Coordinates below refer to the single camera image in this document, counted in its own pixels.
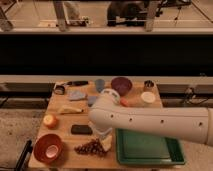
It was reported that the black eraser block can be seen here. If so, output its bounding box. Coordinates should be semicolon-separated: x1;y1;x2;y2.
71;125;92;135

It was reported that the blue cup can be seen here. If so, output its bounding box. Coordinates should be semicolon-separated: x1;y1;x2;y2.
95;79;105;92

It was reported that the white round container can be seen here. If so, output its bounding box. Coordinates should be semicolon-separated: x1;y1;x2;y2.
141;92;156;104

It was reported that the orange carrot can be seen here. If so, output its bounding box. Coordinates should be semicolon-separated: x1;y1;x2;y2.
120;98;129;107

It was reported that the purple bowl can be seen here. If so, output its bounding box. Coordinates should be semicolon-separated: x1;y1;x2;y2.
111;77;132;96

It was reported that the black tape roll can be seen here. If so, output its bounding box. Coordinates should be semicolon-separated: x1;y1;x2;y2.
53;85;65;95

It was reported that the grey blue cloth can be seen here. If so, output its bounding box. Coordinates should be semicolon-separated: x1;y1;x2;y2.
68;91;87;101

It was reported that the red bowl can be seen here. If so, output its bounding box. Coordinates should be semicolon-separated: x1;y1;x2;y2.
33;134;63;164

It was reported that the orange apple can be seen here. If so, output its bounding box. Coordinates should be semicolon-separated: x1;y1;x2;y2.
43;115;58;129

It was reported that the small white cup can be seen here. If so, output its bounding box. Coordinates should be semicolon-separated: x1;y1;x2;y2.
45;145;59;158

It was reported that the bunch of dark grapes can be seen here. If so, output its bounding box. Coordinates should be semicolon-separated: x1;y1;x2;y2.
74;139;107;157

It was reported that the banana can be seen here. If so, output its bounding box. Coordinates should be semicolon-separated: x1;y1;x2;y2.
58;105;83;114

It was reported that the small metal cup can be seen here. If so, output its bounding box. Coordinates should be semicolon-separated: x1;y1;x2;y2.
144;80;154;91

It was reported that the blue sponge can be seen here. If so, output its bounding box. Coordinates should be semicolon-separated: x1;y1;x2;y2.
87;96;97;107

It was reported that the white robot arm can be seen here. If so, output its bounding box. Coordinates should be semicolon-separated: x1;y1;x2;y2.
88;89;213;147

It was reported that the green plastic tray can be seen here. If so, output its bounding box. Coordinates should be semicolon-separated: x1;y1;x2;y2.
116;129;186;166

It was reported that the wooden board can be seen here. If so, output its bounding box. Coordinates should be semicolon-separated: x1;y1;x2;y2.
28;82;163;170

